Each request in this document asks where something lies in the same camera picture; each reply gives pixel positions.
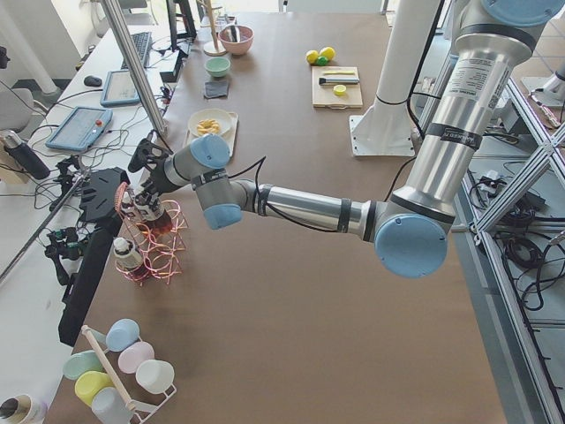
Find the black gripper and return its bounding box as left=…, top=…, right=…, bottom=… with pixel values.
left=128, top=138, right=173, bottom=211

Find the tea bottle picked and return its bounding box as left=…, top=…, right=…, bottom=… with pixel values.
left=135, top=193, right=173, bottom=236

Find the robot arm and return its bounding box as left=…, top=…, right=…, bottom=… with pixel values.
left=128, top=1, right=563, bottom=278

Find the tea bottle rear left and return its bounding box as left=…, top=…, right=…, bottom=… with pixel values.
left=121, top=191, right=140, bottom=223

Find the tea bottle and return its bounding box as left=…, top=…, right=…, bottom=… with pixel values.
left=121, top=191, right=140, bottom=223
left=113, top=237, right=147, bottom=280

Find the tea bottle front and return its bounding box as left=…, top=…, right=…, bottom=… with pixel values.
left=113, top=237, right=147, bottom=280

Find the beige serving tray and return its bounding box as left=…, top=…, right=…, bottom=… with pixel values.
left=182, top=108, right=238, bottom=157

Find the braided donut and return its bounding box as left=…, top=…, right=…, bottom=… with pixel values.
left=196, top=118, right=222, bottom=135

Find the teach pendant near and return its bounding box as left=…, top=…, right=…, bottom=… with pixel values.
left=45, top=107, right=113, bottom=152

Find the teach pendant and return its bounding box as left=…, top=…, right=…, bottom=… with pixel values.
left=45, top=107, right=113, bottom=152
left=100, top=70, right=140, bottom=107

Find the white plate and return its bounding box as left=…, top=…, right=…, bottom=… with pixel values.
left=188, top=108, right=232, bottom=137

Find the teach pendant far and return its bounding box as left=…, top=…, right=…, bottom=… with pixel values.
left=100, top=70, right=140, bottom=107

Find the dark grey cloth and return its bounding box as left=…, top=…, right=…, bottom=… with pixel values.
left=203, top=79, right=230, bottom=99

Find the black water bottle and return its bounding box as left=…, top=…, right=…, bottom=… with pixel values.
left=1, top=130, right=50, bottom=180

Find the computer mouse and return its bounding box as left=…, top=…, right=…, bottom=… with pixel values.
left=83, top=75, right=102, bottom=87

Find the green bowl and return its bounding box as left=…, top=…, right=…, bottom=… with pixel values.
left=205, top=57, right=231, bottom=78

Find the pink cup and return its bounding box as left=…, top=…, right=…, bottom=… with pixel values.
left=117, top=341, right=154, bottom=374

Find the black keyboard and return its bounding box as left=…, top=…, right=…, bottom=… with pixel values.
left=131, top=32, right=152, bottom=68

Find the wooden mug tree stand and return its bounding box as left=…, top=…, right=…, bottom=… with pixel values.
left=198, top=0, right=227, bottom=57

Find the green cup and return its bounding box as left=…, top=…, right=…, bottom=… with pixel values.
left=63, top=350, right=104, bottom=381

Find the white cup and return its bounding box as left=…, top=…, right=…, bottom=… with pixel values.
left=135, top=360, right=175, bottom=394

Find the yellow cup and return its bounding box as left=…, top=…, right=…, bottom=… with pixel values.
left=74, top=371, right=114, bottom=406

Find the pink bowl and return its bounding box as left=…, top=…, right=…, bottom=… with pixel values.
left=218, top=25, right=254, bottom=55

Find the grey blue cup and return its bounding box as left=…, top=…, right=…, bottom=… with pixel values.
left=91, top=387, right=133, bottom=424

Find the steel muddler tool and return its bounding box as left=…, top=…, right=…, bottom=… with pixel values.
left=318, top=75, right=360, bottom=86

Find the yellow lemon lower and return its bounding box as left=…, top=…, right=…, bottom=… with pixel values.
left=305, top=50, right=320, bottom=64

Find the yellow lemon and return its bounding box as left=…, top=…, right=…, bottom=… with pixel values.
left=320, top=46, right=335, bottom=61
left=305, top=50, right=320, bottom=64

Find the yellow plastic knife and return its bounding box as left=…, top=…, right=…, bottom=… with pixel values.
left=322, top=69, right=356, bottom=75

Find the half lemon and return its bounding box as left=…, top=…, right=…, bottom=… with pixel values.
left=333, top=85, right=347, bottom=96

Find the bamboo cutting board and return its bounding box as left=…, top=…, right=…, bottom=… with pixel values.
left=311, top=66, right=363, bottom=109

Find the yellow lemon upper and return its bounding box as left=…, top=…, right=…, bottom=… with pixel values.
left=320, top=46, right=335, bottom=61

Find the copper wire bottle rack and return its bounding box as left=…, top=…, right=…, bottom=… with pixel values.
left=115, top=182, right=187, bottom=283

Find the aluminium frame post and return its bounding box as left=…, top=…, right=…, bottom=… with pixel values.
left=101, top=0, right=167, bottom=138

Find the white wire cup rack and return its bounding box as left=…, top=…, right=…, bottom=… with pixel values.
left=80, top=325, right=178, bottom=423

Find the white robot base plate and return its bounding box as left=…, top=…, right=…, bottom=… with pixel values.
left=349, top=115, right=415, bottom=157

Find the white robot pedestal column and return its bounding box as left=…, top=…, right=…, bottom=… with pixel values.
left=361, top=0, right=443, bottom=132

